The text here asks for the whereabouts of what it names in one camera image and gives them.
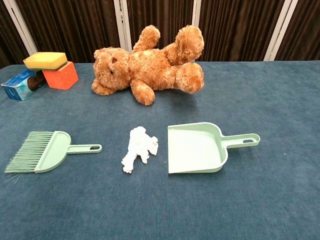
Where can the white paper scraps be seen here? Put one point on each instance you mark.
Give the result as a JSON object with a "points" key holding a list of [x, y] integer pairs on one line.
{"points": [[140, 147]]}

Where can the green plastic dustpan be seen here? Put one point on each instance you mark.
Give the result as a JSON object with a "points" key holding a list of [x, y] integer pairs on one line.
{"points": [[195, 150]]}

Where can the green hand broom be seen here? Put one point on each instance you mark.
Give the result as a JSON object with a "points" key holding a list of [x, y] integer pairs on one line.
{"points": [[52, 152]]}

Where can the brown teddy bear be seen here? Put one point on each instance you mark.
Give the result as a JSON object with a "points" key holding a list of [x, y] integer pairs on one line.
{"points": [[150, 67]]}

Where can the teal felt table cloth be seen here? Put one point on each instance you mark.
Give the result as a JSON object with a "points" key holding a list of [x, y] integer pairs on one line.
{"points": [[225, 200]]}

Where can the brown curtain screen panel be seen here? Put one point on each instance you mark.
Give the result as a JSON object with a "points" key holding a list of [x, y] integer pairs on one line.
{"points": [[75, 30], [237, 30], [162, 15], [307, 30], [7, 45]]}

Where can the orange cube block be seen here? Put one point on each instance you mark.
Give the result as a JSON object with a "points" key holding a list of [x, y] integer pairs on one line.
{"points": [[61, 76]]}

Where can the yellow sponge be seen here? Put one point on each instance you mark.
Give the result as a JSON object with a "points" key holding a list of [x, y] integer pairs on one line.
{"points": [[45, 60]]}

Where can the blue tissue pack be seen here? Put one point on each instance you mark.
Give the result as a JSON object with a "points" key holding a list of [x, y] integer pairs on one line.
{"points": [[17, 86]]}

